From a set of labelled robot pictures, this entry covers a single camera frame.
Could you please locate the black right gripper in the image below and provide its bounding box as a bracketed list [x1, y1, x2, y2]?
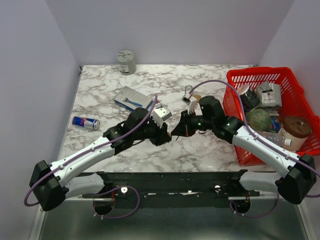
[171, 109, 215, 138]

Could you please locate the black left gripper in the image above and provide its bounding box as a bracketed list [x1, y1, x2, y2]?
[133, 115, 172, 147]

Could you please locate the large brass padlock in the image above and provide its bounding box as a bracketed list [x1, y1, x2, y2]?
[182, 85, 201, 105]

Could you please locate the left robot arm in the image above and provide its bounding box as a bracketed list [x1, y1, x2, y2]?
[29, 106, 172, 212]

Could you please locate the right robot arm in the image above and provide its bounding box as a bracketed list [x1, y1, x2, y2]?
[171, 95, 317, 205]

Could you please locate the blue razor package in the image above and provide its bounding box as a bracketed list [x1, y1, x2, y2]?
[114, 86, 153, 112]

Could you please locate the green round melon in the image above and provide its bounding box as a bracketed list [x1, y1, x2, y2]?
[245, 108, 272, 132]

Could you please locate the red bull can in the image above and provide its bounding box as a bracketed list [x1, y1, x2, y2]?
[71, 116, 101, 130]

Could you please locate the grey cylindrical canister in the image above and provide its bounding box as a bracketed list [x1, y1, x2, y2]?
[116, 49, 137, 75]

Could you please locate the clear plastic water bottle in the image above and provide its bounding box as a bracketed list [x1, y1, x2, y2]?
[257, 131, 292, 148]

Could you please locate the blue snack packet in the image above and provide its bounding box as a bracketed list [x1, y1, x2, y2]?
[268, 116, 281, 133]

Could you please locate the grey white pouch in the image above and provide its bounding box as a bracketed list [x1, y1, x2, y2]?
[255, 81, 282, 111]

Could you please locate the red plastic basket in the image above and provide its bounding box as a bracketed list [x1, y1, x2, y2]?
[222, 67, 320, 166]

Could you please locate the brown lid white jar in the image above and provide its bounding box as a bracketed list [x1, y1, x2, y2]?
[278, 115, 312, 152]

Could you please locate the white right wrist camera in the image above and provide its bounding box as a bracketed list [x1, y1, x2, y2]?
[181, 93, 198, 115]

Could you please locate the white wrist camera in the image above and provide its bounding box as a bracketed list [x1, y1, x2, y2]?
[151, 106, 172, 128]
[181, 93, 198, 115]

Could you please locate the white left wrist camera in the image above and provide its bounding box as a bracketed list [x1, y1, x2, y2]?
[151, 106, 172, 128]

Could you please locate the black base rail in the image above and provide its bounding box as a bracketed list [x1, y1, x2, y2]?
[83, 170, 259, 209]

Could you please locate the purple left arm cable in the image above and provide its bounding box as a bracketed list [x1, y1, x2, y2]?
[23, 93, 159, 221]

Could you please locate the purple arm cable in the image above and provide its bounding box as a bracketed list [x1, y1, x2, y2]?
[23, 93, 159, 221]
[188, 79, 320, 218]

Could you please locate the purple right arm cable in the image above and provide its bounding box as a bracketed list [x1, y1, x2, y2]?
[188, 79, 320, 218]

